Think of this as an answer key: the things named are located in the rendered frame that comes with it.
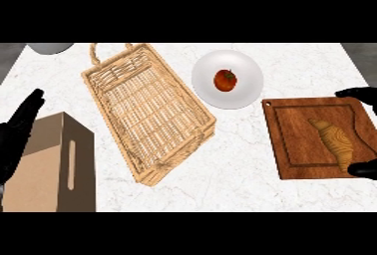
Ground white plate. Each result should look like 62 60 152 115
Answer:
189 49 264 111

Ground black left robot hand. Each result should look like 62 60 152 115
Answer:
0 88 47 187

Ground wicker basket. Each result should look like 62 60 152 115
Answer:
80 43 217 187

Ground golden croissant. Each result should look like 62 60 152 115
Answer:
306 118 356 173

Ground grey round bowl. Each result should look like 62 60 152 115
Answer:
26 43 75 56

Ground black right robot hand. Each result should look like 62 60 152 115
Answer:
334 86 377 181

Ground brown cardboard box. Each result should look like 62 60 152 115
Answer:
0 112 97 213

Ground red tomato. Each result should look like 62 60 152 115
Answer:
211 69 238 93

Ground brown wooden cutting board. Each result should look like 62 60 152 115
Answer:
260 96 377 181

